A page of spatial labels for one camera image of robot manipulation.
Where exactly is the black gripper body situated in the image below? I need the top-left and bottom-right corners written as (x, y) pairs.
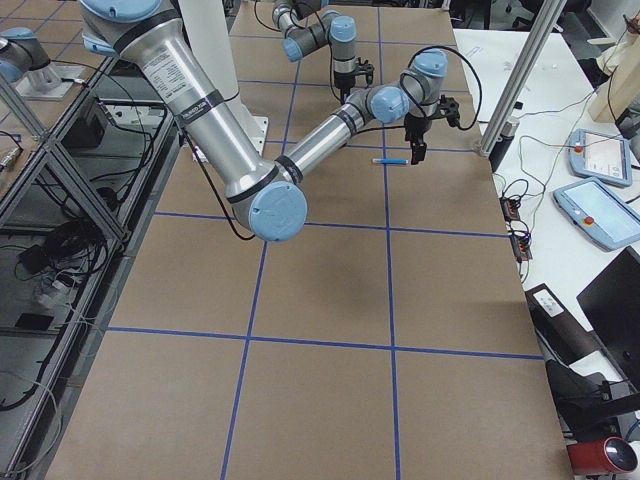
top-left (333, 71), bottom-right (356, 100)
top-left (403, 114), bottom-right (431, 146)

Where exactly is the blue highlighter pen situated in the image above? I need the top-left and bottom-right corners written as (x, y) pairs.
top-left (372, 158), bottom-right (409, 166)

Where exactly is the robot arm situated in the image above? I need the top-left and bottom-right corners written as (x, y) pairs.
top-left (272, 1), bottom-right (362, 103)
top-left (82, 1), bottom-right (448, 242)

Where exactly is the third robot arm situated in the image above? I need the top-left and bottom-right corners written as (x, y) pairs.
top-left (1, 27), bottom-right (51, 83)

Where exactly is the black water bottle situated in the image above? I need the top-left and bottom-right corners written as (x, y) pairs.
top-left (488, 116), bottom-right (520, 173)

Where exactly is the far teach pendant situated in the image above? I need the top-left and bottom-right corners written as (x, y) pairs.
top-left (568, 129), bottom-right (633, 188)

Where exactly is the teach pendant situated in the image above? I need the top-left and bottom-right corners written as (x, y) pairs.
top-left (568, 129), bottom-right (633, 188)
top-left (553, 177), bottom-right (639, 251)

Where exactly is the near teach pendant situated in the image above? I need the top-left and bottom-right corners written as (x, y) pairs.
top-left (553, 177), bottom-right (639, 251)

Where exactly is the black laptop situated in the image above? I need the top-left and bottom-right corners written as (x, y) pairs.
top-left (577, 247), bottom-right (639, 388)

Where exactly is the red cylinder speaker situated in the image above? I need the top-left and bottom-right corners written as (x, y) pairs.
top-left (567, 437), bottom-right (639, 475)

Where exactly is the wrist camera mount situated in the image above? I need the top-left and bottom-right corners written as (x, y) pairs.
top-left (434, 95), bottom-right (461, 128)
top-left (352, 57), bottom-right (375, 87)

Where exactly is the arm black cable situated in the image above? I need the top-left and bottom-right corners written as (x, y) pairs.
top-left (179, 47), bottom-right (484, 241)
top-left (253, 0), bottom-right (341, 96)

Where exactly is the aluminium frame post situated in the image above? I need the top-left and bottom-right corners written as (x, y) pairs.
top-left (477, 0), bottom-right (567, 157)

